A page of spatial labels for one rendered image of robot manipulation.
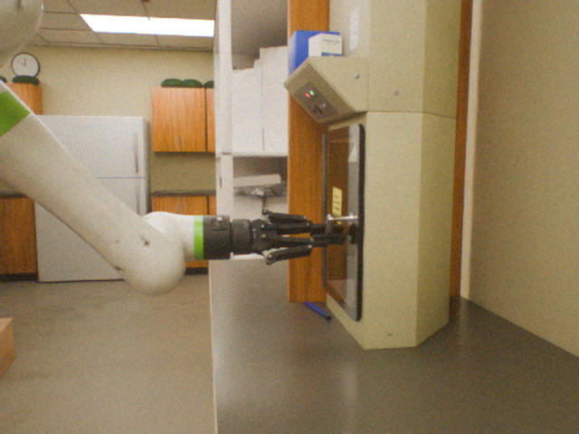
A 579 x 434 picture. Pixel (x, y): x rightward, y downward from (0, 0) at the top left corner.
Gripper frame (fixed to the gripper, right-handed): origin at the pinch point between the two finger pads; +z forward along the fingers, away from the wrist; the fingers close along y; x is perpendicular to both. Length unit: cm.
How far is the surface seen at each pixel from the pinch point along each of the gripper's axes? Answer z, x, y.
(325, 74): -3.0, -28.7, 15.9
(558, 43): 49, -30, 26
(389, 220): 10.2, -9.3, -3.6
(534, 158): 48, -9, 13
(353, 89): 2.4, -26.9, 14.1
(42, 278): -200, 417, 260
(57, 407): -106, 207, 42
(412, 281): 15.4, -0.4, -12.5
